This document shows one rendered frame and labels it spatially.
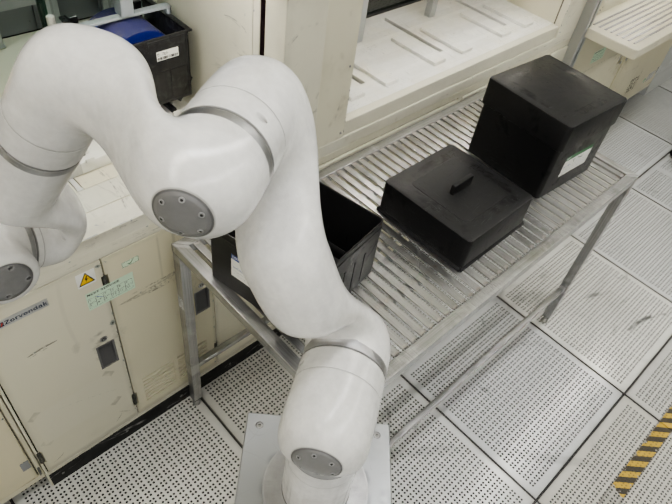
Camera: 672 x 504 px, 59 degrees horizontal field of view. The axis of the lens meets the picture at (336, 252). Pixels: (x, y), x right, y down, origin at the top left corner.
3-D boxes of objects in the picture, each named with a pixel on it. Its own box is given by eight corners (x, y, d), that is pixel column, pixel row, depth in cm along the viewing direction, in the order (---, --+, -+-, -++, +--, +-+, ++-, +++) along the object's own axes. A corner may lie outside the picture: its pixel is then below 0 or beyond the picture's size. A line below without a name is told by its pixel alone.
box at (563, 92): (536, 201, 171) (571, 128, 153) (464, 149, 185) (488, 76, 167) (591, 169, 186) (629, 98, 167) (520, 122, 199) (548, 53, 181)
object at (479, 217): (459, 273, 148) (474, 236, 138) (374, 208, 161) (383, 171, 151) (524, 224, 164) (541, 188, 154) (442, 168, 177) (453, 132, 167)
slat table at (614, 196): (308, 546, 171) (340, 418, 117) (190, 401, 198) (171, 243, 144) (548, 321, 241) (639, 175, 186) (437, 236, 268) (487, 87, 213)
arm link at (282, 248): (302, 435, 83) (330, 343, 94) (384, 442, 79) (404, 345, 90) (130, 126, 52) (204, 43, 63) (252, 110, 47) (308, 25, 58)
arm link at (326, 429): (370, 419, 97) (398, 333, 80) (344, 533, 84) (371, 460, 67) (300, 398, 98) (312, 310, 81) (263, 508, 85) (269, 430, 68)
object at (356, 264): (209, 274, 138) (206, 221, 126) (287, 216, 155) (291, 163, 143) (301, 340, 129) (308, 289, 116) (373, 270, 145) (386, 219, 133)
